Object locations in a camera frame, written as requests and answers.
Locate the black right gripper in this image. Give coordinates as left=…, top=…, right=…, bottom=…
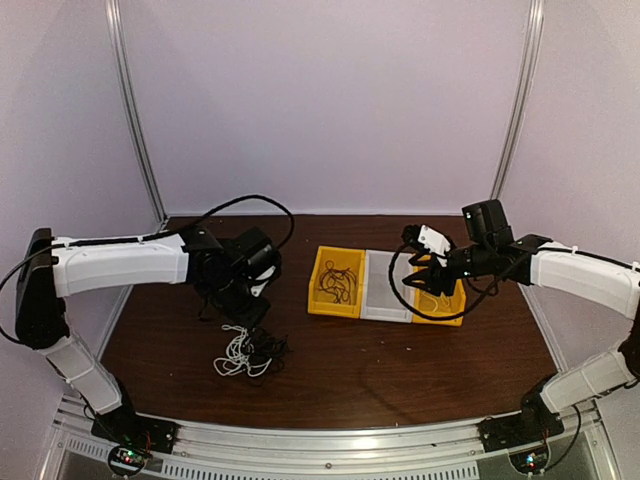
left=404, top=241, right=494, bottom=296

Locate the white cable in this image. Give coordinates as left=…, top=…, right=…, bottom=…
left=418, top=289, right=454, bottom=314
left=213, top=323, right=274, bottom=379

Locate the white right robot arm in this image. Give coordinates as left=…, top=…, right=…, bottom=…
left=397, top=199, right=639, bottom=442

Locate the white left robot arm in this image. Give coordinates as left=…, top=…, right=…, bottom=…
left=11, top=225, right=282, bottom=444

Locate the yellow bin right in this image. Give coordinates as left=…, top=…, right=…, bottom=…
left=410, top=265, right=467, bottom=327

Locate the yellow bin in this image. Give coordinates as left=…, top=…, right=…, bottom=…
left=410, top=265, right=467, bottom=327
left=307, top=246, right=365, bottom=318

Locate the white plastic bin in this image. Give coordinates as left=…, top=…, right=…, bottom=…
left=360, top=250, right=415, bottom=324

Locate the yellow bin left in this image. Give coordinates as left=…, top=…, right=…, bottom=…
left=307, top=246, right=365, bottom=318

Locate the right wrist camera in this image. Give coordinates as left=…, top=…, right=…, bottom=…
left=401, top=225, right=453, bottom=266

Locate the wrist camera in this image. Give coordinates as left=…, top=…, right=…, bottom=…
left=401, top=225, right=453, bottom=266
left=250, top=266, right=281, bottom=297

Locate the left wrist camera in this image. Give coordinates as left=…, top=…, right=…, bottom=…
left=250, top=266, right=281, bottom=297

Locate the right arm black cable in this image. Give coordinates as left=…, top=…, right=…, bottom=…
left=387, top=239, right=501, bottom=321

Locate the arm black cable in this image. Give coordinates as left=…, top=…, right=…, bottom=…
left=0, top=194, right=296, bottom=346
left=387, top=239, right=501, bottom=321

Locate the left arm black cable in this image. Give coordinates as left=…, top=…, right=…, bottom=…
left=0, top=194, right=296, bottom=346

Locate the right aluminium corner post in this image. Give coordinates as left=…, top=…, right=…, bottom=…
left=490, top=0, right=545, bottom=200

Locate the aluminium corner post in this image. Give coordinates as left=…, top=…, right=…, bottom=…
left=105, top=0, right=168, bottom=224
left=490, top=0, right=545, bottom=200

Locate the aluminium front rail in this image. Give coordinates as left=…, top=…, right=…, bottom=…
left=35, top=396, right=620, bottom=479

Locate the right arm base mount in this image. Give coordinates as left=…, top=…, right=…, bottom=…
left=478, top=412, right=565, bottom=476

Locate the left aluminium corner post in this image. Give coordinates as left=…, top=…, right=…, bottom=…
left=105, top=0, right=168, bottom=224

